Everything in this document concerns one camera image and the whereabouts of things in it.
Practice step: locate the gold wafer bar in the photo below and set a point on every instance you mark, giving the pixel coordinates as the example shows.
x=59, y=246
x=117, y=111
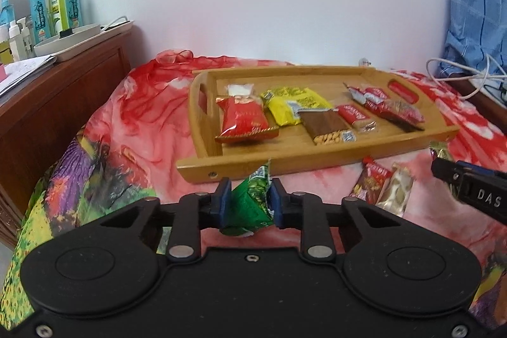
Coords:
x=440, y=150

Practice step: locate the pink patterned cake packet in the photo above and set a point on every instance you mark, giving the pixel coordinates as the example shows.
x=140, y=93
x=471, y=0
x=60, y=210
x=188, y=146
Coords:
x=404, y=115

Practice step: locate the colourful floral bed cloth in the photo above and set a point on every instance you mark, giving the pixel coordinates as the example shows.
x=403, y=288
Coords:
x=129, y=147

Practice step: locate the green spray bottle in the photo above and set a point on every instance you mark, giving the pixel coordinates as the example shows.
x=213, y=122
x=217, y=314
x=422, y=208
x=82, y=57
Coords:
x=59, y=16

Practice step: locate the papers on cabinet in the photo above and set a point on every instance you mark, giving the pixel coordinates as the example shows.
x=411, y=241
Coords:
x=20, y=71

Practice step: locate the clear beige nougat packet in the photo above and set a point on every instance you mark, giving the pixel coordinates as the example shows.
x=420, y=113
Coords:
x=396, y=195

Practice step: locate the teal spray bottle left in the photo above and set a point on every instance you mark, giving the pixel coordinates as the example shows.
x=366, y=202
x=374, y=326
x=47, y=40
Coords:
x=40, y=19

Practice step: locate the wooden serving tray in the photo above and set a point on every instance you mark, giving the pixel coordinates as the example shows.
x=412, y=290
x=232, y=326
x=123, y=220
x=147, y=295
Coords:
x=293, y=150

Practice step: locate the green snack packet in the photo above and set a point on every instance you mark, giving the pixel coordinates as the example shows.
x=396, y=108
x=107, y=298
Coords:
x=248, y=210

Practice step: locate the clear white marshmallow packet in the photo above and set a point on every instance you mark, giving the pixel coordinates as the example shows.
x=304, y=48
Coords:
x=240, y=90

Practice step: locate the red Biscoff biscuit packet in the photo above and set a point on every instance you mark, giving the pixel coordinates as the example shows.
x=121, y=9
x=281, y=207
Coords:
x=356, y=118

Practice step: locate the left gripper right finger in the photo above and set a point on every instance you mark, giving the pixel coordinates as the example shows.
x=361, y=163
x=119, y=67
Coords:
x=306, y=213

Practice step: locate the long red stick packet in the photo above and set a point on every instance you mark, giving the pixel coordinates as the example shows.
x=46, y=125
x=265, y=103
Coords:
x=367, y=100

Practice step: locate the small white bottle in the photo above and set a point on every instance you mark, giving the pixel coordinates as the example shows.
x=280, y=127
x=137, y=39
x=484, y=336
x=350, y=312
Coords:
x=16, y=42

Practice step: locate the red peanut snack bag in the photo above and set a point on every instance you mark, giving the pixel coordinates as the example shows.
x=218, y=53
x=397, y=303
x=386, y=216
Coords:
x=244, y=120

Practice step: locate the dark red chocolate bar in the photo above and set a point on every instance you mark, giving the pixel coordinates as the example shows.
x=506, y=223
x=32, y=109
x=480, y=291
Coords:
x=372, y=181

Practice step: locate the teal spray bottle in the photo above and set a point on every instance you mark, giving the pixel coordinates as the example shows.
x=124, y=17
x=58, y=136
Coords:
x=74, y=13
x=40, y=19

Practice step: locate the brown almond chocolate packet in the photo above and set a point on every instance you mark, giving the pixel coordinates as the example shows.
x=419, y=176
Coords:
x=326, y=127

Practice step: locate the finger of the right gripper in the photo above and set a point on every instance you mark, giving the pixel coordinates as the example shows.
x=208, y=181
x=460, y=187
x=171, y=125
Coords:
x=480, y=169

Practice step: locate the yellow snack bag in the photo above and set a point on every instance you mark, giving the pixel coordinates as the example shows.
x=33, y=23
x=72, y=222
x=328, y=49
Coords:
x=285, y=102

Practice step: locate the brown wooden cabinet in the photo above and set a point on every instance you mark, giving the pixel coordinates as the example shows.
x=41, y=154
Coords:
x=39, y=120

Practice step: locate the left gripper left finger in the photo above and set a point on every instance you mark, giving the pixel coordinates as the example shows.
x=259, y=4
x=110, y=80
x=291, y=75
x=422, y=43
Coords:
x=192, y=214

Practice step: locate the teal spray bottle right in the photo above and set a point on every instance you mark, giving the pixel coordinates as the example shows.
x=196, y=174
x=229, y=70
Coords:
x=74, y=13

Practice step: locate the white power strip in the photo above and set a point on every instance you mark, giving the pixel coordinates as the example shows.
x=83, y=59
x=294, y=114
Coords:
x=121, y=25

